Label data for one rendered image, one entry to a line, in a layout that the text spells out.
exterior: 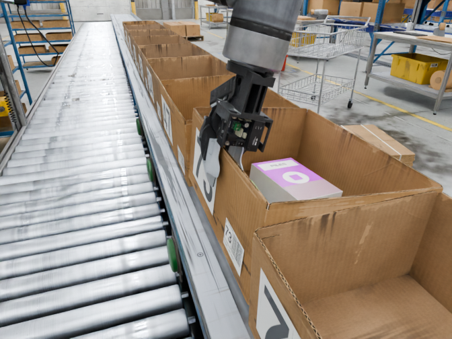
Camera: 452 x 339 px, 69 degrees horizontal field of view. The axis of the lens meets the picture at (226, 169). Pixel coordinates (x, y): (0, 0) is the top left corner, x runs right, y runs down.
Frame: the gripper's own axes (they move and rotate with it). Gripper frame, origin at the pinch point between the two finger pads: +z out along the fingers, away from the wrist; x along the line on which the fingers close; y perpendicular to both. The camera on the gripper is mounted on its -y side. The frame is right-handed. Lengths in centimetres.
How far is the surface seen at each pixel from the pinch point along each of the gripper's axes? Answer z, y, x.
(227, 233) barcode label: 4.8, 9.5, 0.4
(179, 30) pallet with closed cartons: 22, -936, 187
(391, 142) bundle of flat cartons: 31, -159, 223
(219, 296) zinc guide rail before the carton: 12.7, 15.0, -0.7
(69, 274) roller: 33.4, -13.1, -22.4
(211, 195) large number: 3.7, -0.2, 0.3
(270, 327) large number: 5.1, 26.8, -0.2
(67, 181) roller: 35, -58, -26
